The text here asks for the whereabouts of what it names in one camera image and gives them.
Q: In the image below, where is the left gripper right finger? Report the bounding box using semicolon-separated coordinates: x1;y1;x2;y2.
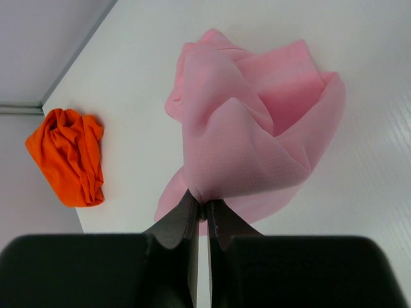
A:
205;200;405;307

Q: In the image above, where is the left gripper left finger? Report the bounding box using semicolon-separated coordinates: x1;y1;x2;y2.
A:
1;192;197;307

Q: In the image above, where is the light pink t shirt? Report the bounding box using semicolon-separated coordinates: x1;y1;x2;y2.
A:
154;30;346;223

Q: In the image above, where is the orange t shirt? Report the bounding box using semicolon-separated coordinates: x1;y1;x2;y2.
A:
25;108;104;207

